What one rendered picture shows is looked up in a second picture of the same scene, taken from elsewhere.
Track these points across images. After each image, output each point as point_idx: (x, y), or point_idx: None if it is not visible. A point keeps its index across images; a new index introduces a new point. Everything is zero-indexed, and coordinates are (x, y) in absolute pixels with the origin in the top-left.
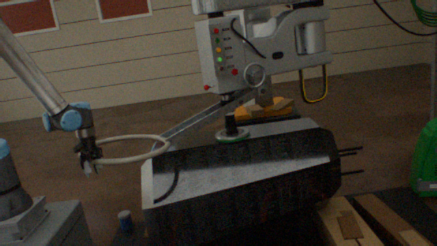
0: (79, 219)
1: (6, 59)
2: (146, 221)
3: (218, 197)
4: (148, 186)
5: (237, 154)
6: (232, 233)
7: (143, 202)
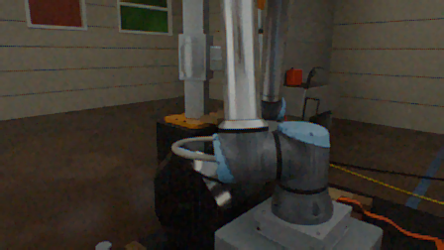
0: None
1: (282, 31)
2: (224, 222)
3: (270, 184)
4: (222, 187)
5: None
6: None
7: (220, 203)
